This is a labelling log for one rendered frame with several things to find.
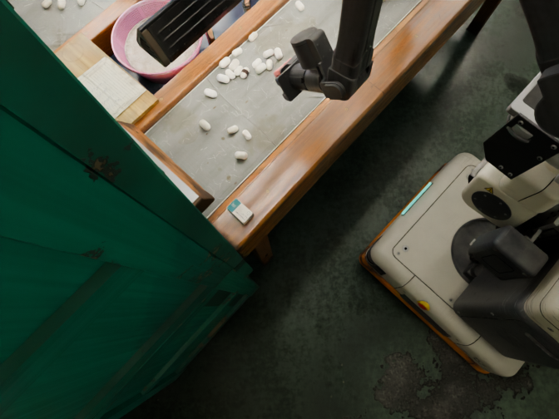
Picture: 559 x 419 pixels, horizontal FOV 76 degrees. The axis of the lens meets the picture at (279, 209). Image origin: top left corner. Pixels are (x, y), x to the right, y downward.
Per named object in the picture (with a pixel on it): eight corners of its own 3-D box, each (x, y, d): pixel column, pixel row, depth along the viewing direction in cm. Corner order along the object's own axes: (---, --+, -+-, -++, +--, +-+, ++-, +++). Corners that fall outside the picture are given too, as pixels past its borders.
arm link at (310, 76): (328, 100, 74) (346, 83, 76) (315, 70, 70) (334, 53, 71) (307, 96, 80) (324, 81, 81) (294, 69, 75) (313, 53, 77)
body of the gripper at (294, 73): (272, 78, 80) (291, 80, 75) (303, 50, 82) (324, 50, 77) (285, 101, 84) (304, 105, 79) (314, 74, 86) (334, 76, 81)
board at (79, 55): (159, 101, 98) (158, 99, 97) (118, 138, 96) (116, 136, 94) (83, 35, 104) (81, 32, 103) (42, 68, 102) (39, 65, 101)
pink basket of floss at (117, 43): (211, 21, 116) (205, -4, 107) (207, 93, 109) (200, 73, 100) (130, 22, 116) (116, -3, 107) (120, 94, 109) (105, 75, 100)
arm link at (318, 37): (344, 101, 69) (369, 74, 71) (322, 45, 62) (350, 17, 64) (302, 98, 78) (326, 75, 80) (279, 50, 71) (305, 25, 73)
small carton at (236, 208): (254, 214, 89) (253, 213, 87) (244, 225, 89) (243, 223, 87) (236, 199, 91) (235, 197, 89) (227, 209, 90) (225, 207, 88)
